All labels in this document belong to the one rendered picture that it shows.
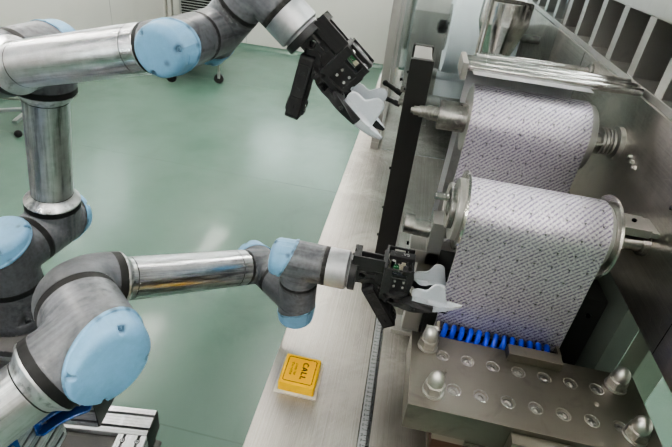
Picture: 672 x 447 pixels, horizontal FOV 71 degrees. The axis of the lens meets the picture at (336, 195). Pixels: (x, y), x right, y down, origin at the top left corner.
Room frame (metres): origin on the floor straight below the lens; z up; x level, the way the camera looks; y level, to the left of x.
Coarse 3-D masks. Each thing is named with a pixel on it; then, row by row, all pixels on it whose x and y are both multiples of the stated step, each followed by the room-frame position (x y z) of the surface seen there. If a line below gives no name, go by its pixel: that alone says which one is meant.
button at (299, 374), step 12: (288, 360) 0.63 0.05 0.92; (300, 360) 0.63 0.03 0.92; (312, 360) 0.63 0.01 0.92; (288, 372) 0.60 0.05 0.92; (300, 372) 0.60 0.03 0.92; (312, 372) 0.61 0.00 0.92; (288, 384) 0.58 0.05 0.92; (300, 384) 0.58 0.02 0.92; (312, 384) 0.58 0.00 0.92; (312, 396) 0.57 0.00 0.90
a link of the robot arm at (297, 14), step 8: (296, 0) 0.76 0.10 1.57; (304, 0) 0.78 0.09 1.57; (288, 8) 0.75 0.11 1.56; (296, 8) 0.75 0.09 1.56; (304, 8) 0.76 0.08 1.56; (280, 16) 0.74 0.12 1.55; (288, 16) 0.74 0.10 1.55; (296, 16) 0.75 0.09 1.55; (304, 16) 0.75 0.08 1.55; (312, 16) 0.76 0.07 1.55; (272, 24) 0.75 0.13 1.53; (280, 24) 0.74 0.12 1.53; (288, 24) 0.74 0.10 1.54; (296, 24) 0.74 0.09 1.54; (304, 24) 0.75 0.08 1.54; (272, 32) 0.75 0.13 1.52; (280, 32) 0.74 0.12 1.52; (288, 32) 0.74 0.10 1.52; (296, 32) 0.74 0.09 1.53; (280, 40) 0.75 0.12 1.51; (288, 40) 0.74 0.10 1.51
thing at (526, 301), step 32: (480, 256) 0.67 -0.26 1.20; (448, 288) 0.68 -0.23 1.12; (480, 288) 0.67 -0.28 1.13; (512, 288) 0.66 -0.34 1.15; (544, 288) 0.66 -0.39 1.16; (576, 288) 0.65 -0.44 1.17; (448, 320) 0.67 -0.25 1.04; (480, 320) 0.67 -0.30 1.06; (512, 320) 0.66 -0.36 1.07; (544, 320) 0.65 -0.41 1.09
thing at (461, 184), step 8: (456, 184) 0.78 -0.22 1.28; (464, 184) 0.73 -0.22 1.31; (464, 192) 0.71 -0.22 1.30; (464, 200) 0.70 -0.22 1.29; (456, 216) 0.69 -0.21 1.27; (456, 224) 0.68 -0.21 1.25; (616, 224) 0.68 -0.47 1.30; (448, 232) 0.72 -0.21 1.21; (456, 232) 0.68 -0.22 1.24; (616, 232) 0.67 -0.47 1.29; (608, 256) 0.65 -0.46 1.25
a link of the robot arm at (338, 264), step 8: (336, 248) 0.72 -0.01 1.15; (328, 256) 0.69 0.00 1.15; (336, 256) 0.69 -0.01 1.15; (344, 256) 0.69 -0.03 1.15; (352, 256) 0.70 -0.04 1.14; (328, 264) 0.68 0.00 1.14; (336, 264) 0.68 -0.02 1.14; (344, 264) 0.68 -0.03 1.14; (328, 272) 0.67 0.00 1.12; (336, 272) 0.67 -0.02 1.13; (344, 272) 0.67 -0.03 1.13; (328, 280) 0.67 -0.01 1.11; (336, 280) 0.66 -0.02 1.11; (344, 280) 0.66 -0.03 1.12; (344, 288) 0.68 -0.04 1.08
